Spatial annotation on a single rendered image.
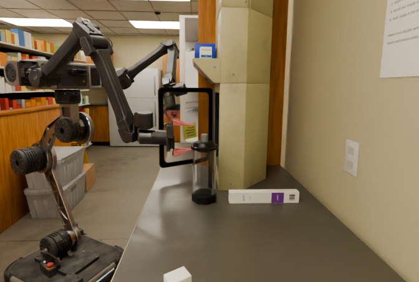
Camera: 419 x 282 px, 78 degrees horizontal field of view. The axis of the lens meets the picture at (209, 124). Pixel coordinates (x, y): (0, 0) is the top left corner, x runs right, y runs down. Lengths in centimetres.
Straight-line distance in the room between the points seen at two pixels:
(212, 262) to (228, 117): 58
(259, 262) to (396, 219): 38
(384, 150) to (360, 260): 31
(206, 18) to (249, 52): 45
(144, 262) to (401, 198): 69
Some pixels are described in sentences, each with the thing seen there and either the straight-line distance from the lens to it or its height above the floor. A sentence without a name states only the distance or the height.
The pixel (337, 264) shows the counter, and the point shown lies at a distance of 83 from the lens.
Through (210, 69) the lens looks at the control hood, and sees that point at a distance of 109.
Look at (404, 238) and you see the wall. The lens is 87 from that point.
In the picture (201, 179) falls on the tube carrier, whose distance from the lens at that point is 101.
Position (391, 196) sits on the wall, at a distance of 88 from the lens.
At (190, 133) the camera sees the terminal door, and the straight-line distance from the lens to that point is 135.
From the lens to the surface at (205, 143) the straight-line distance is 99.
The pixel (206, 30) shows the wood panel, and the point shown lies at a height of 169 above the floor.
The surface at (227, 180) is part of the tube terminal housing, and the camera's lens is 117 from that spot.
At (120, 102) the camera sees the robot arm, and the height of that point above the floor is 133.
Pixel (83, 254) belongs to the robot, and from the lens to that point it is 214.
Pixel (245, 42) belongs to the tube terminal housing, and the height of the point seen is 157.
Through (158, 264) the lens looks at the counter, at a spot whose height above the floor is 94.
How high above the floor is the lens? 139
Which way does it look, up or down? 8 degrees down
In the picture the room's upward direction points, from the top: 1 degrees clockwise
